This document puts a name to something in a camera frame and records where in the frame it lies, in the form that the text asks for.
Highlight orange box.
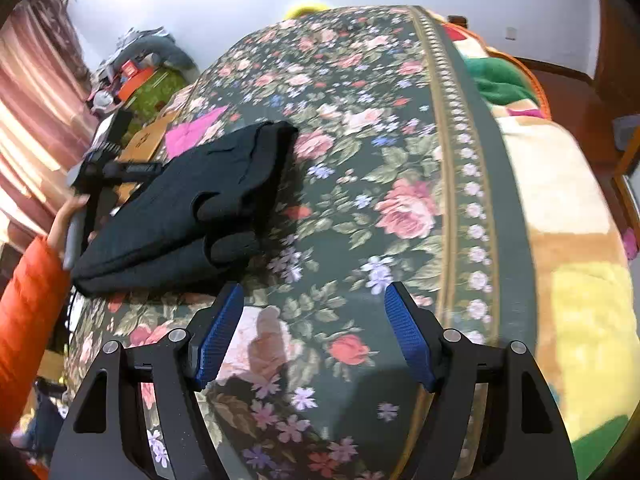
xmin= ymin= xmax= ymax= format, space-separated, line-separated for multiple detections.
xmin=117 ymin=67 xmax=156 ymax=101

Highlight pile of grey clothes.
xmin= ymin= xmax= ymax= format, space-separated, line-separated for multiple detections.
xmin=117 ymin=27 xmax=166 ymax=48

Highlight pink cloth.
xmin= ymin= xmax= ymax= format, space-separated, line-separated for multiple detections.
xmin=165 ymin=105 xmax=231 ymax=158

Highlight wooden lap desk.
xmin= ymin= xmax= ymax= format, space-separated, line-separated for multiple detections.
xmin=120 ymin=110 xmax=181 ymax=163

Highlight dark floral blanket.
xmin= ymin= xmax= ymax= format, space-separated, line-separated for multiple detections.
xmin=65 ymin=5 xmax=538 ymax=480

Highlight yellow green plush blanket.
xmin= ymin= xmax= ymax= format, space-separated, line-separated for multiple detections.
xmin=440 ymin=12 xmax=640 ymax=466

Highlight green fabric storage box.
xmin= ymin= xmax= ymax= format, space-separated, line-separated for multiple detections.
xmin=122 ymin=67 xmax=188 ymax=121

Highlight person's left hand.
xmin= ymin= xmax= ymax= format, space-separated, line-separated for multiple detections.
xmin=47 ymin=195 xmax=91 ymax=267

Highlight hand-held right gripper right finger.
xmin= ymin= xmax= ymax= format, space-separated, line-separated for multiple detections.
xmin=384 ymin=281 xmax=578 ymax=480

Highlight pink striped curtain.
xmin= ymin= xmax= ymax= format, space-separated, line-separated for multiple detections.
xmin=0 ymin=0 xmax=101 ymax=241

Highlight black pants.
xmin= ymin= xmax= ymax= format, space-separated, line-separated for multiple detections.
xmin=70 ymin=120 xmax=300 ymax=297

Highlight wooden door frame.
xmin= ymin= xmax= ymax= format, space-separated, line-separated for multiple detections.
xmin=595 ymin=0 xmax=640 ymax=111

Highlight person's left forearm orange sleeve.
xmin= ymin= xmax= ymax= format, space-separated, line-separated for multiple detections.
xmin=0 ymin=235 xmax=73 ymax=431

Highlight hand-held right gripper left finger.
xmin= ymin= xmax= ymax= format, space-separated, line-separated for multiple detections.
xmin=50 ymin=282 xmax=246 ymax=480

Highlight yellow foam tube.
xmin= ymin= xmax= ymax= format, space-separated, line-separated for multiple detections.
xmin=285 ymin=2 xmax=331 ymax=18

